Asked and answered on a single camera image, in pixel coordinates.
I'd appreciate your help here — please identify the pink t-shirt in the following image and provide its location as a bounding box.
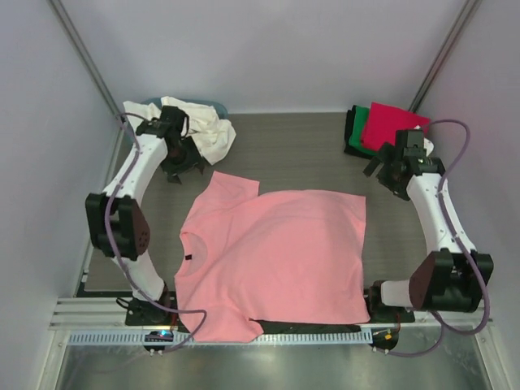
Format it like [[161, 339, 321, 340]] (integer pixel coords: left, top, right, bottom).
[[175, 172, 370, 343]]

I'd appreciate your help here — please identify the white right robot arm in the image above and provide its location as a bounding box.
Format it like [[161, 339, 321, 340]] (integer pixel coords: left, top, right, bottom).
[[363, 128, 494, 323]]

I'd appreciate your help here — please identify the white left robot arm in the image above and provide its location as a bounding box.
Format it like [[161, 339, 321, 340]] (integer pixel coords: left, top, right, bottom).
[[85, 106, 205, 324]]

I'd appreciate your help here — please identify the white crumpled t-shirt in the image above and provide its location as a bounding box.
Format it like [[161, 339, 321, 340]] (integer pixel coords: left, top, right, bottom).
[[123, 96, 236, 165]]

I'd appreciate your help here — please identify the folded magenta t-shirt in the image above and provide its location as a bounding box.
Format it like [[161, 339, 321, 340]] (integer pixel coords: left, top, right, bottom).
[[361, 102, 431, 152]]

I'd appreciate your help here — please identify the teal plastic basket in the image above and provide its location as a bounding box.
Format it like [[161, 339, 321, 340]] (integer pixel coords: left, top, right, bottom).
[[123, 96, 236, 150]]

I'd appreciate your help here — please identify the folded green t-shirt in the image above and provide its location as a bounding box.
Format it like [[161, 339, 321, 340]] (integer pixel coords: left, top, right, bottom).
[[349, 106, 376, 156]]

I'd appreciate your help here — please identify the folded black t-shirt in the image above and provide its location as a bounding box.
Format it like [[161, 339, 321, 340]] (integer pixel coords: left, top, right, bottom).
[[344, 105, 377, 159]]

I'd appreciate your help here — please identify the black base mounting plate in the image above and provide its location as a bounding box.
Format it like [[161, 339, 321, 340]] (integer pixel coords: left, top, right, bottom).
[[116, 285, 415, 335]]

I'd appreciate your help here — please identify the left aluminium corner post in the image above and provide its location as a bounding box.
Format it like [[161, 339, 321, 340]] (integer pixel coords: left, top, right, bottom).
[[46, 0, 120, 118]]

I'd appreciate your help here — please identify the aluminium corner post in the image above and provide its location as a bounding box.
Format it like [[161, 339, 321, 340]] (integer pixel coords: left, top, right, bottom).
[[46, 0, 120, 118], [409, 0, 483, 113]]

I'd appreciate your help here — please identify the right aluminium corner post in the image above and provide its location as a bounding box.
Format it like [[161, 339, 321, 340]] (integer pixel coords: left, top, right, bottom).
[[409, 0, 483, 113]]

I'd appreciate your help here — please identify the aluminium frame rail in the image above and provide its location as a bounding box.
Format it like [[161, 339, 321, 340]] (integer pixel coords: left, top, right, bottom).
[[50, 297, 126, 330]]

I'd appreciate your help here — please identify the slotted grey cable duct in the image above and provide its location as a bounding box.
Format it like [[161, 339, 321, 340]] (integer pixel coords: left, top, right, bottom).
[[68, 328, 373, 347]]

